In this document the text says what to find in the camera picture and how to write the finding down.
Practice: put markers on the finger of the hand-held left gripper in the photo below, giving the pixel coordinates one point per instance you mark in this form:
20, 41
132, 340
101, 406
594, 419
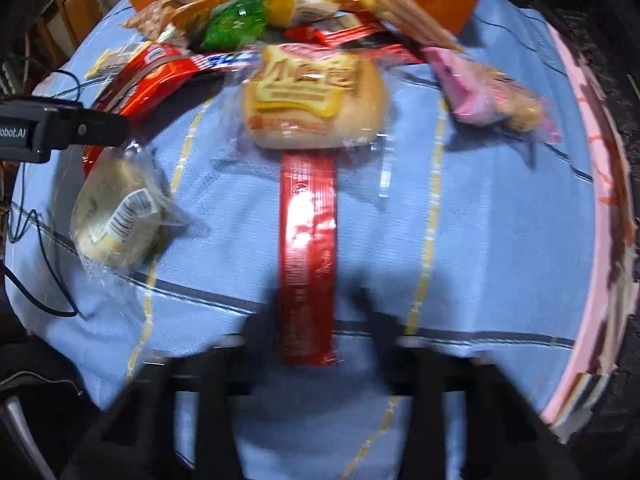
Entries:
85, 127

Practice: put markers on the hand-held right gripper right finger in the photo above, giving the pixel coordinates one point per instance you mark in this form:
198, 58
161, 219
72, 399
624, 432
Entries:
372, 327

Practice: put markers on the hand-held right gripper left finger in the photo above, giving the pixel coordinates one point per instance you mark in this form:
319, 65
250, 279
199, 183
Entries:
260, 332

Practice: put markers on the red sausage stick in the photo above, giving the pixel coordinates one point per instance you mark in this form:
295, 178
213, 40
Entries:
307, 260

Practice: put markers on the pale round pastry packet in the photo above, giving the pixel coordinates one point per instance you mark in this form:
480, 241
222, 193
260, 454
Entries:
110, 220

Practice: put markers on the red snack packet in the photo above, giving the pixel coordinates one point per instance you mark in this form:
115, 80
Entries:
150, 75

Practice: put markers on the blue striped tablecloth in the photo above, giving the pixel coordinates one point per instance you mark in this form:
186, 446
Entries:
475, 235

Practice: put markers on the brown chocolate bar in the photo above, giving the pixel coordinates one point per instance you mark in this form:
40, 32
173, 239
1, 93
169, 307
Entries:
225, 60

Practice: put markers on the bright green snack packet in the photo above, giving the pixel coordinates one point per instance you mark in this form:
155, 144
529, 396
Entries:
232, 25

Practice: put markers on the clear bun packet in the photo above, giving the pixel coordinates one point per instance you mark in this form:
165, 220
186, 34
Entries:
312, 110

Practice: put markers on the black jacket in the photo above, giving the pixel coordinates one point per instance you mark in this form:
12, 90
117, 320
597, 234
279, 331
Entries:
40, 395

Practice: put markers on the pink cloth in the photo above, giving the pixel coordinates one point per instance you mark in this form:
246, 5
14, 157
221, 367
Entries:
605, 260

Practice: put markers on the pink cookie packet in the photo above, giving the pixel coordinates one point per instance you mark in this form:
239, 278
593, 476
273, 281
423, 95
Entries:
480, 90

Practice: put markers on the dark red chocolate wrapper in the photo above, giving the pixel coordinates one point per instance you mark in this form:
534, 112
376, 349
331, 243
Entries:
345, 30

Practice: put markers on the tan wafer packet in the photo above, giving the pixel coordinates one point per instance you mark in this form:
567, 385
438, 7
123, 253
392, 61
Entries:
405, 10

